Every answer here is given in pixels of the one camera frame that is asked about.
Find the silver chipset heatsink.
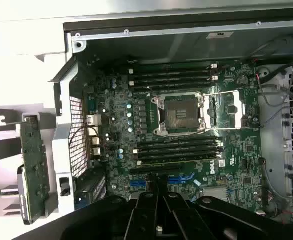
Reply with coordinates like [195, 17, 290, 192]
[201, 186, 229, 202]

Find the blue expansion slot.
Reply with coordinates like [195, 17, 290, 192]
[130, 172, 196, 188]

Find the long black expansion slot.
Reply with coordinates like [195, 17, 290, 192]
[130, 166, 184, 176]

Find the black case latch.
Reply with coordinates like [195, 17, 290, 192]
[58, 176, 71, 198]

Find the green motherboard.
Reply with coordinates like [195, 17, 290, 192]
[85, 62, 265, 213]

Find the RAM slot with white clips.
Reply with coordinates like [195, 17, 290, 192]
[127, 63, 219, 75]
[133, 141, 224, 155]
[128, 75, 219, 87]

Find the black and grey PC case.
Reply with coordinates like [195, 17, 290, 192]
[48, 9, 293, 227]

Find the CPU socket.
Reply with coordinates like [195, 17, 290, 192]
[150, 93, 207, 137]

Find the blue serial port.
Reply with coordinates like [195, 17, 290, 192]
[87, 98, 99, 113]

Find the metal socket cover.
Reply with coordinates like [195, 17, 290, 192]
[202, 91, 247, 131]

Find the thin metal locking lever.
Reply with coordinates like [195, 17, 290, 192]
[201, 89, 239, 97]

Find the round coin battery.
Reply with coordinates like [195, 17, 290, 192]
[237, 74, 250, 88]

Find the grey parts rack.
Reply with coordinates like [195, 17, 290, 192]
[0, 106, 47, 218]

